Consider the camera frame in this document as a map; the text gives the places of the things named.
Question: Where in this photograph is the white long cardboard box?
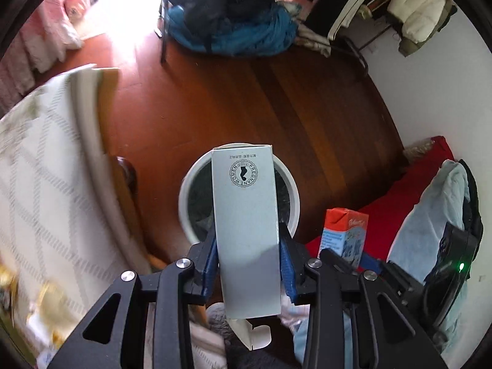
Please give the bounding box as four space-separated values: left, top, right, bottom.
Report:
210 144 283 351

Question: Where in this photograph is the blue red milk carton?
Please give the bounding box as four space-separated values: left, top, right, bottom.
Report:
318 208 369 269

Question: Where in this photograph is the white round trash bin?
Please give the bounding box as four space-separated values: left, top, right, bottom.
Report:
178 142 300 245

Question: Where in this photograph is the grey fluffy slipper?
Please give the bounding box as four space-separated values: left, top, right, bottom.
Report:
205 301 251 369

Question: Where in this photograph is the red bed sheet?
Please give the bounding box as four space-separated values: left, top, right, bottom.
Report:
324 136 454 272

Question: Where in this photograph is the light blue blanket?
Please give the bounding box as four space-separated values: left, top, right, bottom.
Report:
386 158 472 354

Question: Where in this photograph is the white quilted tablecloth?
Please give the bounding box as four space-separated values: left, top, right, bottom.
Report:
1 65 151 355

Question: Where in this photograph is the blue clothes pile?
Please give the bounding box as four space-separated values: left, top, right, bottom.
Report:
159 0 298 57

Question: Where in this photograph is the pink floral curtain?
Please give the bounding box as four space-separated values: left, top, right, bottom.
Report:
1 0 91 114

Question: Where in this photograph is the white puffer jacket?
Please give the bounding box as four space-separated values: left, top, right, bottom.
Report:
388 0 448 43

